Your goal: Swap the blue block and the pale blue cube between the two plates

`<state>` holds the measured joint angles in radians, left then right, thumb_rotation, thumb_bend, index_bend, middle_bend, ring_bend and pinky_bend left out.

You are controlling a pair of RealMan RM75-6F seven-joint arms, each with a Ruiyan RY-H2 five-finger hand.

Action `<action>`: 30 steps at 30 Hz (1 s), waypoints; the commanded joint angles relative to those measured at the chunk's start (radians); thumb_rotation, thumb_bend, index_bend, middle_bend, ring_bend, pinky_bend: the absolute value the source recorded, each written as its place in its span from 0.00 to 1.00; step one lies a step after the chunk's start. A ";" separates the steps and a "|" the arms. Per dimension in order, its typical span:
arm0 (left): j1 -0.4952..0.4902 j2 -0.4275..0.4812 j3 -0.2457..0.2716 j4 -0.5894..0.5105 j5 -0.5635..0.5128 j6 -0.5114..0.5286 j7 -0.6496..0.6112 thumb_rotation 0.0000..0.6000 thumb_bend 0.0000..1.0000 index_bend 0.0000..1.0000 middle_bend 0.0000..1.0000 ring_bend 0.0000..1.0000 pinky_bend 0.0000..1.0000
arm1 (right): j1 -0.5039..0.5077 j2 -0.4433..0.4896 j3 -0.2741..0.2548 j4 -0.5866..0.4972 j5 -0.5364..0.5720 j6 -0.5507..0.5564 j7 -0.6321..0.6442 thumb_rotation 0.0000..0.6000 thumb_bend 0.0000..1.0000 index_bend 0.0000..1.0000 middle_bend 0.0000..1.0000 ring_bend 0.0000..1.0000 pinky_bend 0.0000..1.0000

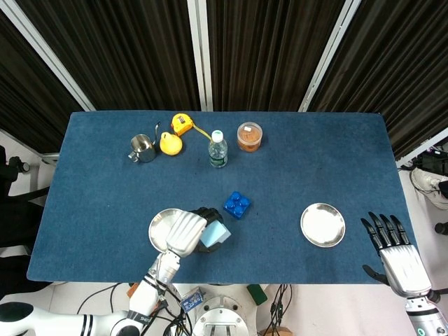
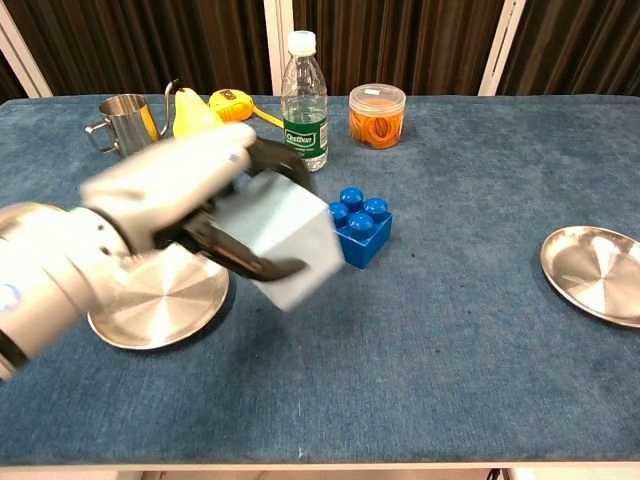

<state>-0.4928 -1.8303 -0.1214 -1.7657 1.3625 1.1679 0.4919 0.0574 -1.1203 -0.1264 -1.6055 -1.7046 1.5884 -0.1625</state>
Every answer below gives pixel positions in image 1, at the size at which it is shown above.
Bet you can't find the yellow tape measure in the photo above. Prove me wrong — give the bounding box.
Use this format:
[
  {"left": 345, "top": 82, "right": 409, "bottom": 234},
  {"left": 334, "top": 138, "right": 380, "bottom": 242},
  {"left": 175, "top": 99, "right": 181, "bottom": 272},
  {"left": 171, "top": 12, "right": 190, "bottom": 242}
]
[{"left": 171, "top": 113, "right": 213, "bottom": 142}]

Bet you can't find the blue circuit board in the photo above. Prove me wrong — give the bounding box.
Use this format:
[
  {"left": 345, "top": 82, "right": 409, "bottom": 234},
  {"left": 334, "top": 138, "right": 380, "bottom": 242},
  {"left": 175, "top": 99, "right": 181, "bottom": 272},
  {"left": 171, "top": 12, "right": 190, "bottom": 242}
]
[{"left": 180, "top": 288, "right": 205, "bottom": 313}]

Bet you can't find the clear water bottle green label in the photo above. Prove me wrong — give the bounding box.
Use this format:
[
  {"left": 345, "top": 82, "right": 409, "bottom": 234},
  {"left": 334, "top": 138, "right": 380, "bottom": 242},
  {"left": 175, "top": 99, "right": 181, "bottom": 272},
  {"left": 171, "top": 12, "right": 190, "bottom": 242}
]
[{"left": 209, "top": 129, "right": 229, "bottom": 169}]

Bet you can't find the light blue cube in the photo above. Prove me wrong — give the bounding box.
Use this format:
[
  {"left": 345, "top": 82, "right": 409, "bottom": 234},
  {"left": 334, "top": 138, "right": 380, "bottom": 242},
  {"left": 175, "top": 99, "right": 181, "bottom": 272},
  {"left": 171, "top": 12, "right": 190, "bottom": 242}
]
[{"left": 199, "top": 220, "right": 232, "bottom": 249}]

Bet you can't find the steel gooseneck pitcher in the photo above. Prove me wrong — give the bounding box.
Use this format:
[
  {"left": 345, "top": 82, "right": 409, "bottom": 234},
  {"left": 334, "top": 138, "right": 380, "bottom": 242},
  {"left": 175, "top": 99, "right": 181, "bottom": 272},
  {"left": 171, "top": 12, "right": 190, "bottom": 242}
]
[{"left": 127, "top": 121, "right": 162, "bottom": 164}]

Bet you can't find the blue table cloth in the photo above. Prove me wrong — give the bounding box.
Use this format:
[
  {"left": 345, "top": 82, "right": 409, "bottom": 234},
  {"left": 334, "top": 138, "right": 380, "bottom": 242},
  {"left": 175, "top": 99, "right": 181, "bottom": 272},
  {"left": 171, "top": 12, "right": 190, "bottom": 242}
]
[{"left": 27, "top": 111, "right": 423, "bottom": 285}]

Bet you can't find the blue building block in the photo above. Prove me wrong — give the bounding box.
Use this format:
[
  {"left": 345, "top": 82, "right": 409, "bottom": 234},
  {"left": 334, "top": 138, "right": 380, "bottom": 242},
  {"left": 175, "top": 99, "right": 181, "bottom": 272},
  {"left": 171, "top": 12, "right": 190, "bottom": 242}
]
[{"left": 223, "top": 190, "right": 252, "bottom": 221}]

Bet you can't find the white frame post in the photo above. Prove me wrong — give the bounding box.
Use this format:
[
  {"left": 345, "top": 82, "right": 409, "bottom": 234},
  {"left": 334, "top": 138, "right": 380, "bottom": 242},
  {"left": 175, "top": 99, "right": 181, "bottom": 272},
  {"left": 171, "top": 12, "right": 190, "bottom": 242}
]
[
  {"left": 0, "top": 6, "right": 97, "bottom": 112},
  {"left": 187, "top": 0, "right": 214, "bottom": 112},
  {"left": 298, "top": 0, "right": 357, "bottom": 113}
]

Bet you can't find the silver robot base disc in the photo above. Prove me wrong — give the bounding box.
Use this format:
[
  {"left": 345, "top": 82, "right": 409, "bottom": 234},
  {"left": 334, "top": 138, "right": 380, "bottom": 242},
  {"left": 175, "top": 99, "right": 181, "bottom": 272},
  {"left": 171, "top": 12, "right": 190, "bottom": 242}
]
[{"left": 192, "top": 295, "right": 253, "bottom": 336}]

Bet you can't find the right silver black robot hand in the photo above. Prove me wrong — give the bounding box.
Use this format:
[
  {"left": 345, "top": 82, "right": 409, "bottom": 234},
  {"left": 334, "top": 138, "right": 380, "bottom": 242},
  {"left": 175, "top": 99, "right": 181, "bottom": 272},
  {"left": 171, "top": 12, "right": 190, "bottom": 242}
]
[{"left": 360, "top": 211, "right": 433, "bottom": 298}]

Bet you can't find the green box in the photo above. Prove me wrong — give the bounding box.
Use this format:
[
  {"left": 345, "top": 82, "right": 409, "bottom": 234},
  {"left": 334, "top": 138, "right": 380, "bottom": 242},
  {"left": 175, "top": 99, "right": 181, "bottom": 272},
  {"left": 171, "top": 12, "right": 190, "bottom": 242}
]
[{"left": 246, "top": 283, "right": 269, "bottom": 305}]

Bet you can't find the clear jar of rubber bands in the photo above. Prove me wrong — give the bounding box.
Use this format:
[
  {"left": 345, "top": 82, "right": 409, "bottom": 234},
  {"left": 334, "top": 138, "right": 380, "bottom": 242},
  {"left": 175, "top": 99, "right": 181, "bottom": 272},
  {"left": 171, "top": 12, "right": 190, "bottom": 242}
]
[{"left": 237, "top": 121, "right": 263, "bottom": 153}]

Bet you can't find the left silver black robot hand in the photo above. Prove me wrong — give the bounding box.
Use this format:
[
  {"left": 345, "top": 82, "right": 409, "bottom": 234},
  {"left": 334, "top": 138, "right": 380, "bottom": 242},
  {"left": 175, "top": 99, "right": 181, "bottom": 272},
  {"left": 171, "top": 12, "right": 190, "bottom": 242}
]
[{"left": 164, "top": 206, "right": 225, "bottom": 258}]

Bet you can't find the black chair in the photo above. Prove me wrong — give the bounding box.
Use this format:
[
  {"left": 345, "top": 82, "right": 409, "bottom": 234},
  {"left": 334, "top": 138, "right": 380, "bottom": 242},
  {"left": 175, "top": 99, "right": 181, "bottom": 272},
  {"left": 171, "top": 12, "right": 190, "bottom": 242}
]
[{"left": 0, "top": 145, "right": 50, "bottom": 248}]

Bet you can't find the dark pleated curtain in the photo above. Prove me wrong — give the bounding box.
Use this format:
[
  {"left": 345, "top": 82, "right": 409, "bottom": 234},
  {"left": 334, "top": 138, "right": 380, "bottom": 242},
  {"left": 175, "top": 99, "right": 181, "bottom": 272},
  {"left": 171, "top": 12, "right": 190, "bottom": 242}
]
[{"left": 0, "top": 0, "right": 448, "bottom": 162}]

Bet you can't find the yellow pear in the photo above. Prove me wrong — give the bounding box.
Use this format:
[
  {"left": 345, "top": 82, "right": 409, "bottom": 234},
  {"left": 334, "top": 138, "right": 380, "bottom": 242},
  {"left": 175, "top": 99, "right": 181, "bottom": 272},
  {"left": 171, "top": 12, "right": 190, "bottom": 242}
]
[{"left": 159, "top": 131, "right": 183, "bottom": 156}]

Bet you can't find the round steel plate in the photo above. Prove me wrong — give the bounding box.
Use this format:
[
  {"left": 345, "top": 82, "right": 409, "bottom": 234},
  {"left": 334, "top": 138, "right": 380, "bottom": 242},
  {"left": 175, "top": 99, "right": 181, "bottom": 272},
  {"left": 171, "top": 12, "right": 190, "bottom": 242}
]
[
  {"left": 148, "top": 208, "right": 186, "bottom": 253},
  {"left": 300, "top": 202, "right": 347, "bottom": 249}
]

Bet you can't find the black cable bundle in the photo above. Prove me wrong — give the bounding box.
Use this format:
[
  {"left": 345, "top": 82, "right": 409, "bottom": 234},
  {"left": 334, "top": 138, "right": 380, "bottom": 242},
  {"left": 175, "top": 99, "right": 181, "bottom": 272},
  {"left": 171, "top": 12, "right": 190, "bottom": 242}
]
[{"left": 262, "top": 283, "right": 293, "bottom": 336}]

